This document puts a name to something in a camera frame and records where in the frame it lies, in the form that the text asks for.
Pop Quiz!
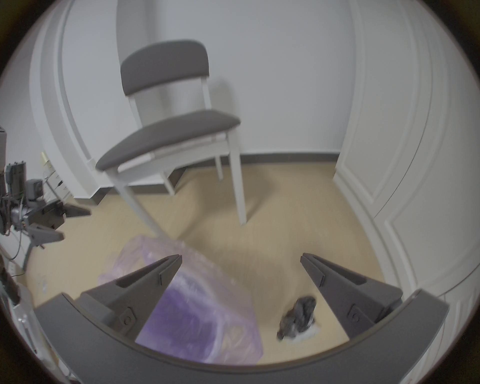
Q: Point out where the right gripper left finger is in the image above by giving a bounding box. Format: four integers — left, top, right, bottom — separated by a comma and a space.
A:
80, 254, 183, 343

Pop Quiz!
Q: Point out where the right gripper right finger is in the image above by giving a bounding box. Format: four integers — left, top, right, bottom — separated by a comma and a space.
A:
300, 252, 404, 341

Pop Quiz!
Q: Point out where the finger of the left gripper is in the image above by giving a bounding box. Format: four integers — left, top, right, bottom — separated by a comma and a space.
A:
28, 224, 65, 245
63, 202, 92, 220

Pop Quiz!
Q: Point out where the black plastic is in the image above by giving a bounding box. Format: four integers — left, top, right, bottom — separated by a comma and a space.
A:
277, 295, 316, 341

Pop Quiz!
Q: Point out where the purple plastic bag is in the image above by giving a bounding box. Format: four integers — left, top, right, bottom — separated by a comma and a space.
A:
98, 234, 263, 365

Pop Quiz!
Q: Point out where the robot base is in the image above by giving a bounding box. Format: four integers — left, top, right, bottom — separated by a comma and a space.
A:
0, 262, 38, 361

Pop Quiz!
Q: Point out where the white trash bin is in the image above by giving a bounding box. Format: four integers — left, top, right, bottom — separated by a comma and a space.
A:
142, 272, 259, 364

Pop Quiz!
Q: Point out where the white chest of drawers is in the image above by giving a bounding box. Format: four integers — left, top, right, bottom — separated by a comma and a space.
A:
40, 150, 73, 201

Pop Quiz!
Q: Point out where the crumpled white paper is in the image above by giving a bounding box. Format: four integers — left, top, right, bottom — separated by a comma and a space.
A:
287, 323, 322, 344

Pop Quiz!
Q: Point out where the white chair with grey seat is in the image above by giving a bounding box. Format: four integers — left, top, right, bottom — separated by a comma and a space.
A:
95, 39, 248, 239

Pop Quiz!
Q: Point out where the white wardrobe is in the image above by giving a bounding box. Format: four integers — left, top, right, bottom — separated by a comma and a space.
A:
333, 0, 480, 301

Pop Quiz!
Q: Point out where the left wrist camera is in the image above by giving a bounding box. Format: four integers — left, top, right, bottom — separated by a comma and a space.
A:
24, 179, 45, 200

